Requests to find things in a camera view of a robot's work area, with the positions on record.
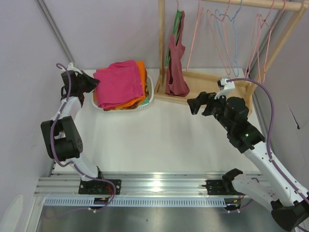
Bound pink trousers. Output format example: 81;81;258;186
93;59;145;109

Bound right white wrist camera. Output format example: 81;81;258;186
214;77;235;100

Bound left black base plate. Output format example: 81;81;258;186
78;179;122;195

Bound pink wire hanger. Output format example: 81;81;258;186
186;0;204;71
257;0;287;84
206;1;231;75
245;0;277;79

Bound green plastic hanger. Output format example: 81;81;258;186
165;1;183;67

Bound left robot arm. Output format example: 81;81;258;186
41;70;103;182

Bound aluminium mounting rail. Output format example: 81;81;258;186
33;171;273;198

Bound orange folded cloth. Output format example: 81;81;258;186
93;60;147;109

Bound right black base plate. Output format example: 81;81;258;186
201;179;239;196

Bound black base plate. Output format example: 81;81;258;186
78;179;122;195
201;179;239;196

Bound white slotted cable duct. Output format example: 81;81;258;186
44;197;237;207

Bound white laundry basket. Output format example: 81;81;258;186
91;75;155;113

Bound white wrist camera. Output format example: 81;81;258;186
214;77;235;100
67;62;83;74

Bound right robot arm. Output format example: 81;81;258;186
187;92;309;232

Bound blue wire hanger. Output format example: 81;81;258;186
214;0;243;76

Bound wooden clothes rack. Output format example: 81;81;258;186
153;0;309;113

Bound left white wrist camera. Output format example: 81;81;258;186
67;62;83;74

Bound maroon tank top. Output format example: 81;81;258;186
165;11;190;97

